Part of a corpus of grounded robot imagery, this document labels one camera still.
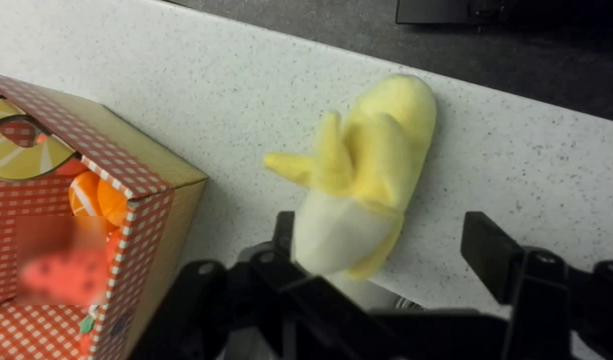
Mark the yellow banana plush toy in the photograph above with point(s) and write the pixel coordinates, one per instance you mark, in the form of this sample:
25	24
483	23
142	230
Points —
376	165

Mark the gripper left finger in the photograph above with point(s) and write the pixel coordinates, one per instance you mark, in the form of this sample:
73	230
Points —
266	285

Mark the orange fruit plush toy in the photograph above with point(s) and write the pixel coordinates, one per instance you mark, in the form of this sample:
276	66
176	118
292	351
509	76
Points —
99	197

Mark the black cabinet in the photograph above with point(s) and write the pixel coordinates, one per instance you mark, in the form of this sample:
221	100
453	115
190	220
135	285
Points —
436	11

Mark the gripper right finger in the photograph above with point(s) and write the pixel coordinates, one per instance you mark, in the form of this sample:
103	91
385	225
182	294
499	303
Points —
536	300

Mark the red checkered cardboard box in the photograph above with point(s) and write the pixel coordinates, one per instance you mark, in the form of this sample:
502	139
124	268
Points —
146	215

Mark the red strawberry plush toy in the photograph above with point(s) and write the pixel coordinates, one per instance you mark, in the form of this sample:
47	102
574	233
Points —
61	277

